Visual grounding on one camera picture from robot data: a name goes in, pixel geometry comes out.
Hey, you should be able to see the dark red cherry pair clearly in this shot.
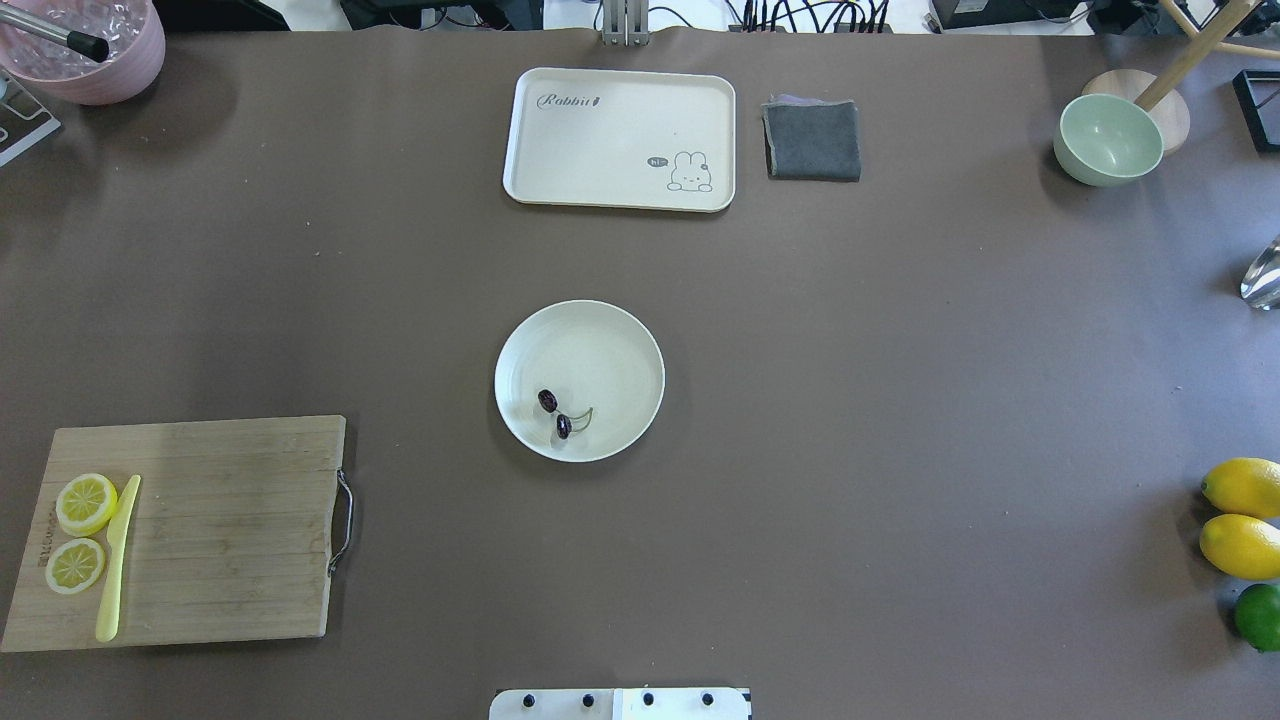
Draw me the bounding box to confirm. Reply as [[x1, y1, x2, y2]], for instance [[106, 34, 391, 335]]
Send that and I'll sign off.
[[536, 388, 595, 441]]

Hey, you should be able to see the cream rabbit tray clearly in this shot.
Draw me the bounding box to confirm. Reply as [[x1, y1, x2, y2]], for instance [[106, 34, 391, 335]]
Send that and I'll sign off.
[[503, 67, 737, 213]]

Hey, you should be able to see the round cream plate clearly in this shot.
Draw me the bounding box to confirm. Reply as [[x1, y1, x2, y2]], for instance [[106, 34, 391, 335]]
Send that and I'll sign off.
[[493, 299, 666, 462]]

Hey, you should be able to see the grey folded cloth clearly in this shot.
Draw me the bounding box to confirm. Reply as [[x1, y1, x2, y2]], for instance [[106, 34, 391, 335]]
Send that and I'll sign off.
[[762, 94, 863, 182]]

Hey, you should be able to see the bamboo cutting board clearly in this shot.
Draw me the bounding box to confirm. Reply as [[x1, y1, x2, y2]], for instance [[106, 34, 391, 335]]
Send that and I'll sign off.
[[3, 415, 346, 653]]

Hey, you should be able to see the mint green bowl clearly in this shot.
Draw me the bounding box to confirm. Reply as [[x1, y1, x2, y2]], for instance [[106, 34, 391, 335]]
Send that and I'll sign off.
[[1053, 94, 1164, 188]]

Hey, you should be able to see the lemon slice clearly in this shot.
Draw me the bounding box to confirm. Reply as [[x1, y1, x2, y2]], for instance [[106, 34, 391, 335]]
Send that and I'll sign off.
[[55, 473, 119, 538], [45, 537, 106, 594]]

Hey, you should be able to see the wooden cup stand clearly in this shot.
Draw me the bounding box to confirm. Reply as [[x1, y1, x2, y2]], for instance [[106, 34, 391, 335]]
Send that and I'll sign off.
[[1082, 1, 1277, 156]]

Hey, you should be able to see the yellow plastic knife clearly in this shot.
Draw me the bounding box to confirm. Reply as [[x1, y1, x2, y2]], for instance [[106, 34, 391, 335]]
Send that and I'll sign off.
[[93, 474, 143, 644]]

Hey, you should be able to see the pink bowl with ice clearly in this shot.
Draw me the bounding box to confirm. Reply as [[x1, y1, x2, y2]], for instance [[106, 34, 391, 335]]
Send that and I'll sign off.
[[3, 1, 166, 106]]

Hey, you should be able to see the yellow lemon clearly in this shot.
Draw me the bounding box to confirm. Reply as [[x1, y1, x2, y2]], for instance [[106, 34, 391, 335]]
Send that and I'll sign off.
[[1201, 457, 1279, 519], [1199, 514, 1279, 582]]

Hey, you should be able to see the metal scoop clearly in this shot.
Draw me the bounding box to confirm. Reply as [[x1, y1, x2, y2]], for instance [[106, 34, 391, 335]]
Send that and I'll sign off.
[[1239, 236, 1280, 311]]

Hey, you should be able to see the black-tipped metal tool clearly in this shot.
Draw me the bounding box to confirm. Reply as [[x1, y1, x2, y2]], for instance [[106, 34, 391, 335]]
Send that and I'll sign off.
[[1, 3, 110, 63]]

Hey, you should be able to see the green lime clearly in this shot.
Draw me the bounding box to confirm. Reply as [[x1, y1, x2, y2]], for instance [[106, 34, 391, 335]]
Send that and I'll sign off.
[[1231, 584, 1279, 653]]

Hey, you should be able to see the aluminium frame post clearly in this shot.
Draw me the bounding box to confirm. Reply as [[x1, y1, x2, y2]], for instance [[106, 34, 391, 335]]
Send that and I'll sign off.
[[599, 0, 650, 47]]

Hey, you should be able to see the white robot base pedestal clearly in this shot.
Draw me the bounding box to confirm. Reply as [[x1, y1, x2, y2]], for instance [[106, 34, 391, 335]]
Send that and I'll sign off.
[[488, 685, 753, 719]]

